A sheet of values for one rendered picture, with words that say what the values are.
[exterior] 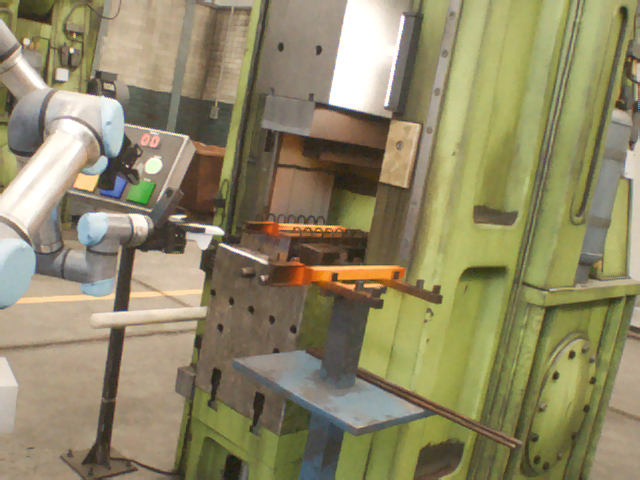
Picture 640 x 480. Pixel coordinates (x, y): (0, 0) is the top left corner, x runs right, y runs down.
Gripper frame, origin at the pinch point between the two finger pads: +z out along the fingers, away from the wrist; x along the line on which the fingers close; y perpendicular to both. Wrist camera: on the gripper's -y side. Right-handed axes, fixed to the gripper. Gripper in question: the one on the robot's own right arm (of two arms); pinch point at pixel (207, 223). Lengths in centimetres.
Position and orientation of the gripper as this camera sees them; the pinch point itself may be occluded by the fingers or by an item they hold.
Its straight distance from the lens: 188.5
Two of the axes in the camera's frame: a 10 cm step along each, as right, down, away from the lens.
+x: 7.1, 2.4, -6.6
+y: -1.8, 9.7, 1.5
